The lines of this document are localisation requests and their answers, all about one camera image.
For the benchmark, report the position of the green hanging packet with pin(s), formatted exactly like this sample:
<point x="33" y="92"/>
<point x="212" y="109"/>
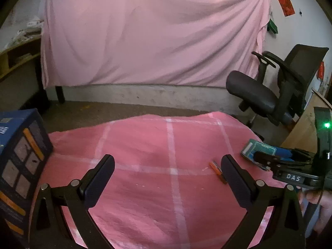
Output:
<point x="272" y="26"/>

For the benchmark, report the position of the dark table leg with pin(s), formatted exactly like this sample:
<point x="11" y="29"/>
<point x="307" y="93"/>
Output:
<point x="60" y="94"/>

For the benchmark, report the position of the pink checked blanket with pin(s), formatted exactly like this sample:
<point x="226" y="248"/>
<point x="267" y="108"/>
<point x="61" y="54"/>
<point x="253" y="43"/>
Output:
<point x="155" y="181"/>

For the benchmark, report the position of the person's right hand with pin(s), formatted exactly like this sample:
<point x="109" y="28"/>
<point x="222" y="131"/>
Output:
<point x="325" y="212"/>

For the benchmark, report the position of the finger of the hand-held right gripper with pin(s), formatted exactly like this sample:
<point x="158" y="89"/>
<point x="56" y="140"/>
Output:
<point x="285" y="153"/>
<point x="265" y="158"/>

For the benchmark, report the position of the teal packet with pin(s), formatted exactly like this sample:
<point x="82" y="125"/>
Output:
<point x="255" y="146"/>

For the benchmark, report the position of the wooden cabinet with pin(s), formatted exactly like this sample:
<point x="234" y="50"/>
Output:
<point x="302" y="127"/>

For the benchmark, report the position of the blue cardboard box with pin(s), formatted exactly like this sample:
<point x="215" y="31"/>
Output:
<point x="22" y="171"/>

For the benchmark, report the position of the red wall poster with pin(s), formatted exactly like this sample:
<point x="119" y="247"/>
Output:
<point x="284" y="3"/>

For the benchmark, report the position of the red wall hanging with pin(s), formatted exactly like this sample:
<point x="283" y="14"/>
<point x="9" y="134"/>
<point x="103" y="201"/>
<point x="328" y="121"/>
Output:
<point x="321" y="70"/>

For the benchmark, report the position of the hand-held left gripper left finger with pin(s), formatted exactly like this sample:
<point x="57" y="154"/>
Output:
<point x="99" y="179"/>

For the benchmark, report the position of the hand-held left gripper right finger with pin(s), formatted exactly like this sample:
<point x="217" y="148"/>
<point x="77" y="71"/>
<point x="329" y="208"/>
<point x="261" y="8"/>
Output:
<point x="237" y="180"/>

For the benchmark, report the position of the black office chair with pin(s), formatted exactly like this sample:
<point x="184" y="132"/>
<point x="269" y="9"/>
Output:
<point x="249" y="93"/>

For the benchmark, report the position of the pink hanging sheet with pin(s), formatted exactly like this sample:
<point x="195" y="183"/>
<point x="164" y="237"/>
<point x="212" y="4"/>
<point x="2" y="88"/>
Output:
<point x="155" y="36"/>

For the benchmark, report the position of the wooden shelf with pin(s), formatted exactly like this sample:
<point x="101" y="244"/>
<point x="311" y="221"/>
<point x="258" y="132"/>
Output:
<point x="18" y="57"/>

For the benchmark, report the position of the pile of white clutter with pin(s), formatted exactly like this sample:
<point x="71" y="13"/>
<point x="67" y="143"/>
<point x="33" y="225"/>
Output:
<point x="28" y="29"/>

